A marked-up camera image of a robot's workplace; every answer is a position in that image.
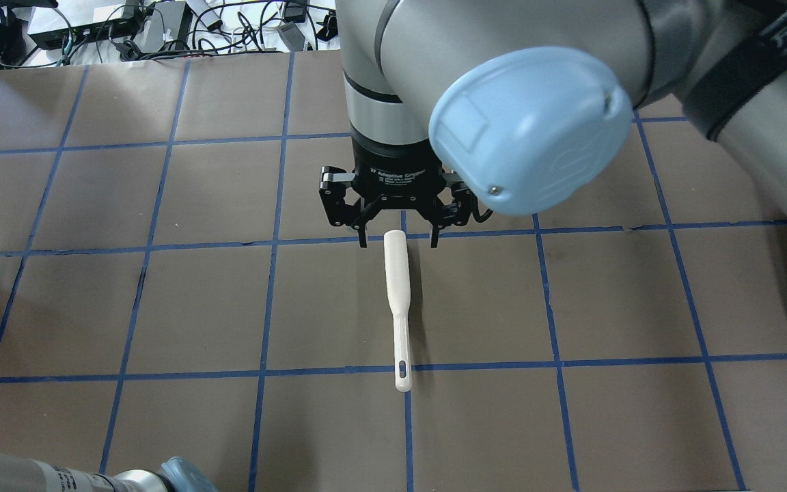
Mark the beige hand brush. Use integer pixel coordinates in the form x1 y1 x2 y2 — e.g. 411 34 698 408
383 230 413 393

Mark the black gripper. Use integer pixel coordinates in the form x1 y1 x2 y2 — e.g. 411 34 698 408
319 147 479 249

